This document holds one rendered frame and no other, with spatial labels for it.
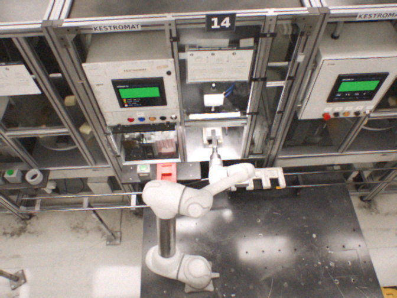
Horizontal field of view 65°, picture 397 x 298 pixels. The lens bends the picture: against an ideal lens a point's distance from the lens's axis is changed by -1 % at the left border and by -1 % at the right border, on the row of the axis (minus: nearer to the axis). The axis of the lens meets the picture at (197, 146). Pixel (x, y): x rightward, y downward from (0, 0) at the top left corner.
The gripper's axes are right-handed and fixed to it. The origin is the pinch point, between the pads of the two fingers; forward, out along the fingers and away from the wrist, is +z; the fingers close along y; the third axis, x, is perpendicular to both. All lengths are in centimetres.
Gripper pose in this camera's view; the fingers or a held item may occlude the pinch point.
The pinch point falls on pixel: (213, 135)
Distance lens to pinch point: 219.0
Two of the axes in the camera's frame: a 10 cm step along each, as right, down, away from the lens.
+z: -0.5, -8.4, 5.4
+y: -0.2, -5.4, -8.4
